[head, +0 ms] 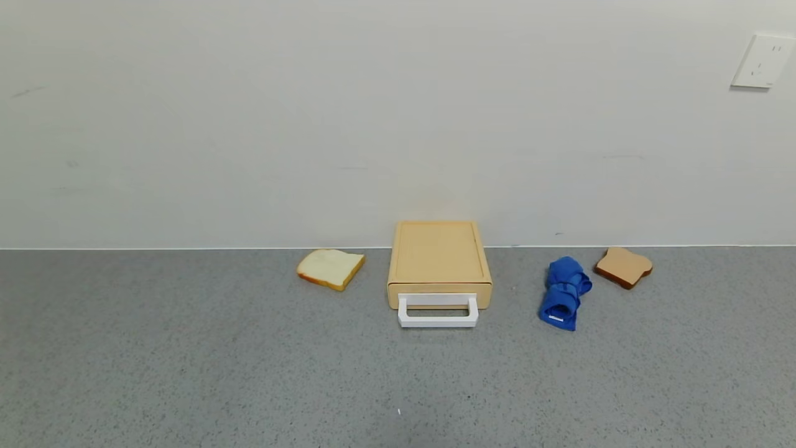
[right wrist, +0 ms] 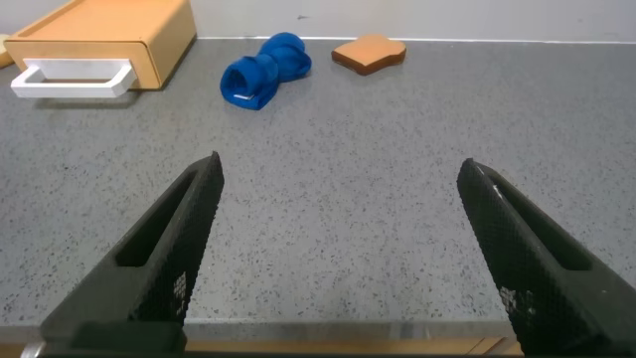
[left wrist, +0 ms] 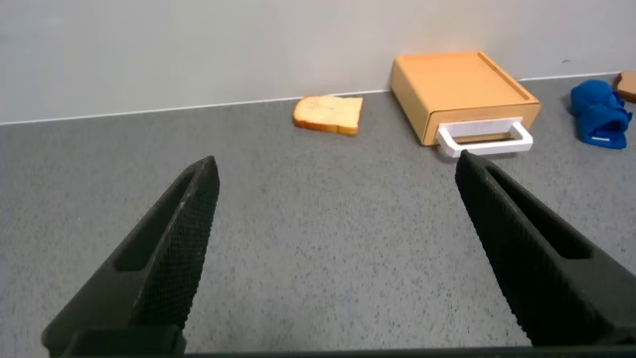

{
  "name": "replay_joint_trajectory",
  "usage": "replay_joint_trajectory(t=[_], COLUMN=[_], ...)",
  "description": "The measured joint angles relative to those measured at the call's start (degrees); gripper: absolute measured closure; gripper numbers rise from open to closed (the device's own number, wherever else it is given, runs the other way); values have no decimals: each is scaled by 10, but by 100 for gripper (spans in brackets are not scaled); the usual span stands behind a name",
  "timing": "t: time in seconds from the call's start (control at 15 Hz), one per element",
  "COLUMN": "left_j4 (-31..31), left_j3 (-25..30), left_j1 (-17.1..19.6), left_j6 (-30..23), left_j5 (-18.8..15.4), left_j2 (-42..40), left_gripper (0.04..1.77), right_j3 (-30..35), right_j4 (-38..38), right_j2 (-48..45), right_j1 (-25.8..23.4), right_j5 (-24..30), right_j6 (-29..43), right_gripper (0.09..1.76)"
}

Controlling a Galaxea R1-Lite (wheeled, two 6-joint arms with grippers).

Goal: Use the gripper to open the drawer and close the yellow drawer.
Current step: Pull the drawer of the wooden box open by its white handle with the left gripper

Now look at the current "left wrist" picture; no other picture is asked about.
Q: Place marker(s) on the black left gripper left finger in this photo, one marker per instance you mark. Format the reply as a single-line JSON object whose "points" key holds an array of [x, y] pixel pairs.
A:
{"points": [[159, 268]]}

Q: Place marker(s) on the yellow drawer cabinet housing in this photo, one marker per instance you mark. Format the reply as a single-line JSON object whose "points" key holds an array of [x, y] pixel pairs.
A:
{"points": [[457, 79]]}

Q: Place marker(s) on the brown toast slice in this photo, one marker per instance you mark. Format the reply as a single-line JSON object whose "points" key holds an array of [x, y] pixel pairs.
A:
{"points": [[628, 85]]}

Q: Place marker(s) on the blue rolled cloth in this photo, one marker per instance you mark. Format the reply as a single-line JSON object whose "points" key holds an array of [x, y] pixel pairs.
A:
{"points": [[598, 117]]}

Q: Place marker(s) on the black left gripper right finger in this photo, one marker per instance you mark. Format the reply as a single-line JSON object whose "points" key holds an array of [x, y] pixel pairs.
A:
{"points": [[536, 278]]}

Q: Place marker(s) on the light toast slice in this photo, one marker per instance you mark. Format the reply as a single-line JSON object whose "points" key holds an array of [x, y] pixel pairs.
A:
{"points": [[328, 113]]}

